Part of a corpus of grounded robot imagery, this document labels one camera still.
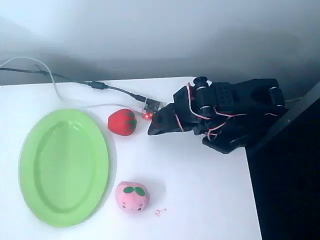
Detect pink peach plush toy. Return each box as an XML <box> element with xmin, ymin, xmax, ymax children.
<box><xmin>114</xmin><ymin>180</ymin><xmax>151</xmax><ymax>214</ymax></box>

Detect green oval plastic plate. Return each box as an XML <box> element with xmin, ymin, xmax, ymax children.
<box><xmin>18</xmin><ymin>108</ymin><xmax>117</xmax><ymax>228</ymax></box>

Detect small circuit board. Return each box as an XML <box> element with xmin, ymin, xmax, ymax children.
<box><xmin>141</xmin><ymin>98</ymin><xmax>163</xmax><ymax>120</ymax></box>

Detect red strawberry plush toy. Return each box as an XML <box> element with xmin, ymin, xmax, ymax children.
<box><xmin>107</xmin><ymin>108</ymin><xmax>138</xmax><ymax>137</ymax></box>

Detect red white gripper servo wire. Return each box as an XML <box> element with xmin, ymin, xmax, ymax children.
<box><xmin>174</xmin><ymin>83</ymin><xmax>202</xmax><ymax>133</ymax></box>

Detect red white base servo wire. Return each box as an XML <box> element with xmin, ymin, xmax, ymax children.
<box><xmin>204</xmin><ymin>106</ymin><xmax>248</xmax><ymax>141</ymax></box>

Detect white USB cable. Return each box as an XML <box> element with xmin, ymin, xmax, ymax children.
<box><xmin>0</xmin><ymin>56</ymin><xmax>145</xmax><ymax>112</ymax></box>

